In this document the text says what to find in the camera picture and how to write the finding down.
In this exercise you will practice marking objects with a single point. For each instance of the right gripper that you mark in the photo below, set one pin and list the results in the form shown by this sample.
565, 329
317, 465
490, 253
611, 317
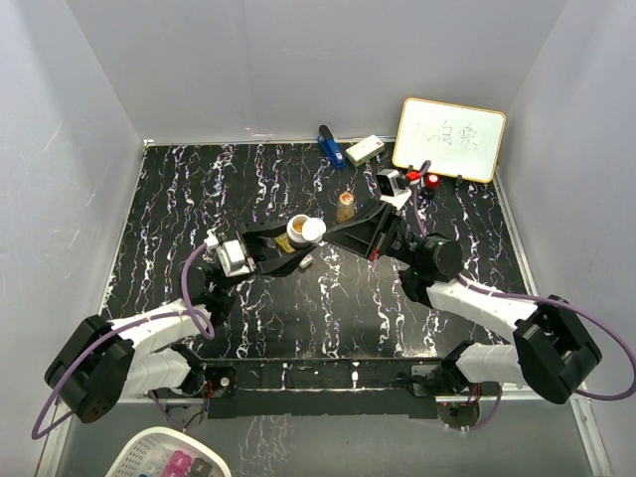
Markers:
363, 235

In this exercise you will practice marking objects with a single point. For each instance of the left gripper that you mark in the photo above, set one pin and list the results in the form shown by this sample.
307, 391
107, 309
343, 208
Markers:
280, 265

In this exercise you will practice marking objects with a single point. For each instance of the yellow clear weekly pill organizer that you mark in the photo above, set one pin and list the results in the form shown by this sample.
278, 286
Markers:
284, 245

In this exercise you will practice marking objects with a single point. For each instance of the clear jar of yellow capsules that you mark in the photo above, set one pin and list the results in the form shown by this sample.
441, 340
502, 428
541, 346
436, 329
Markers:
346, 207

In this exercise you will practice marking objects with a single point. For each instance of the white cap pill bottle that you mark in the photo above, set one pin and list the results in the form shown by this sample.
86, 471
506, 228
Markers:
294, 232

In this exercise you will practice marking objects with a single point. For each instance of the white bottle cap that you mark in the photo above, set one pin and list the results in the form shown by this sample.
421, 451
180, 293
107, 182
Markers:
313, 230

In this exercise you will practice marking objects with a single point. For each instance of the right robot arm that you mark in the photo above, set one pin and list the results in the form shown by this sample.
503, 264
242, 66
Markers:
546, 346

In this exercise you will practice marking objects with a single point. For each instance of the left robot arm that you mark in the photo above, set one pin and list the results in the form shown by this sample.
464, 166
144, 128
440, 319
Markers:
106, 360

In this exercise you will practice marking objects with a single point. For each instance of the red emergency stop button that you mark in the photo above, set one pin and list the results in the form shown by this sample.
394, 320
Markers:
431, 183

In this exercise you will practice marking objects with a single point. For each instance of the white green small box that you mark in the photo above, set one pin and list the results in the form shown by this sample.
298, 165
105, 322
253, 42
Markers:
364, 150

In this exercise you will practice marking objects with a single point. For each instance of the blue black stapler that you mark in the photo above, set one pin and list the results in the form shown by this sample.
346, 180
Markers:
330, 147

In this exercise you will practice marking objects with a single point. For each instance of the small whiteboard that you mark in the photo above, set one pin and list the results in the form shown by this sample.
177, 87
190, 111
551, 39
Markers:
456, 140

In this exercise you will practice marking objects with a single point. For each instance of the white plastic basket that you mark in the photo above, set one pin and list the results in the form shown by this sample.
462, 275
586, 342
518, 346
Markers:
161, 451

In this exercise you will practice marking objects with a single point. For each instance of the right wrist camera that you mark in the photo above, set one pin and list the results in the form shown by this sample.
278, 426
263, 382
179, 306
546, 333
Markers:
396, 187

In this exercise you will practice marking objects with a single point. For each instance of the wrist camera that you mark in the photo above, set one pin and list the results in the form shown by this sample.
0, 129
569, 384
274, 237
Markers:
396, 187
231, 254

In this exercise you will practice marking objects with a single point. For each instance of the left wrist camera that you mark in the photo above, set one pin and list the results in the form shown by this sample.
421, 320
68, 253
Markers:
231, 254

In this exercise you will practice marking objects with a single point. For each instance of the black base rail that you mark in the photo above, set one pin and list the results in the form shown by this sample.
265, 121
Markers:
314, 387

